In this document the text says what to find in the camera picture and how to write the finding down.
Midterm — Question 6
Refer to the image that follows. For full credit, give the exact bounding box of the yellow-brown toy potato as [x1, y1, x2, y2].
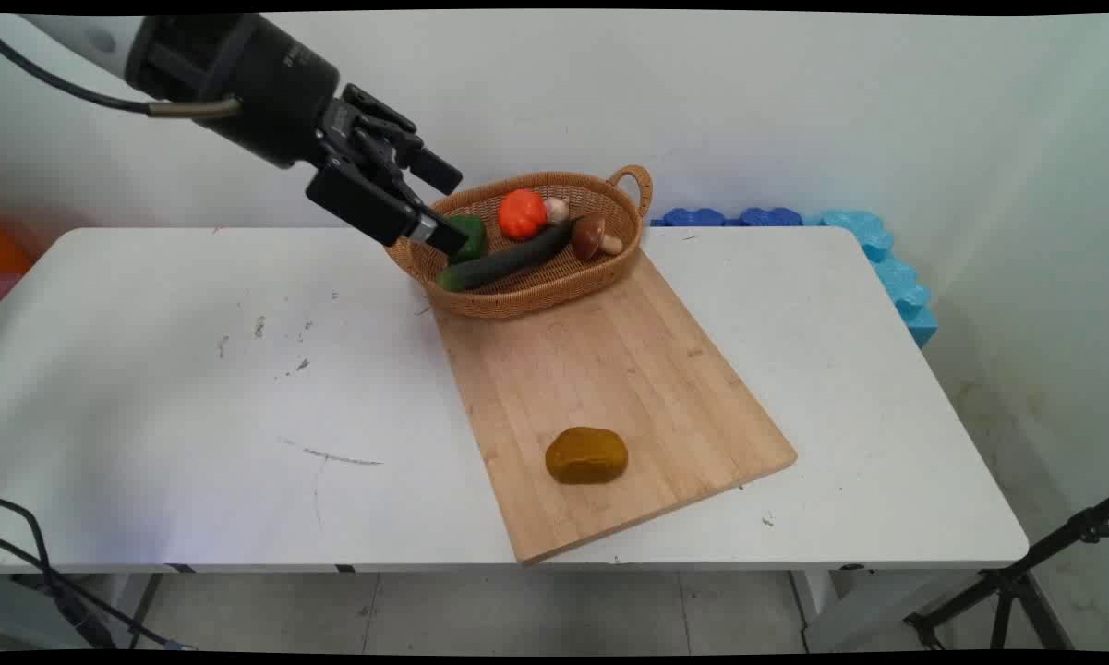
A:
[545, 426, 629, 485]

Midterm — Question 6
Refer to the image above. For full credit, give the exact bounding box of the orange toy pumpkin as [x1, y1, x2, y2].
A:
[498, 188, 548, 242]

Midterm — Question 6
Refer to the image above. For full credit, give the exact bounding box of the brown toy mushroom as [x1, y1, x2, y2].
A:
[570, 215, 625, 261]

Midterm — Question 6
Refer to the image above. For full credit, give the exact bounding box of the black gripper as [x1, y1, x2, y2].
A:
[208, 17, 469, 258]

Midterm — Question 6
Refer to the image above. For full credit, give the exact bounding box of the black tripod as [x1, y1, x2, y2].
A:
[903, 494, 1109, 652]

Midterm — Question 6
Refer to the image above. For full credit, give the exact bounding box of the dark green toy cucumber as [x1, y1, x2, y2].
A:
[436, 217, 581, 294]

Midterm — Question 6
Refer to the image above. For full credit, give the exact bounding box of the black floor cable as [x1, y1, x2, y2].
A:
[0, 497, 56, 578]
[0, 534, 195, 652]

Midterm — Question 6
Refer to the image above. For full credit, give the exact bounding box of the orange object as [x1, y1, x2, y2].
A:
[0, 222, 34, 277]

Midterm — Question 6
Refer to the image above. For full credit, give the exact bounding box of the woven wicker basket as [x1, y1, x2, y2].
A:
[385, 164, 654, 320]

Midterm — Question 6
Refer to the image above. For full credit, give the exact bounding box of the light blue foam tile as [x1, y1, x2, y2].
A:
[814, 210, 940, 349]

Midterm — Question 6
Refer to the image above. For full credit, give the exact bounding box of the wooden cutting board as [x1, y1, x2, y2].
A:
[432, 248, 799, 566]

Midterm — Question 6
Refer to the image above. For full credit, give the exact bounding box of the green toy bell pepper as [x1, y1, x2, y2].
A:
[443, 215, 488, 266]

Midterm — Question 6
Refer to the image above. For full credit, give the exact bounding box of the dark table leg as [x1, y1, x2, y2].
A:
[127, 573, 163, 649]

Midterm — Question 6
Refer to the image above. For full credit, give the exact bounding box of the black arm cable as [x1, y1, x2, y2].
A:
[0, 28, 241, 119]

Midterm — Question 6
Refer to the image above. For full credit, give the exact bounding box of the white table leg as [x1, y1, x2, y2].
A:
[790, 568, 838, 653]

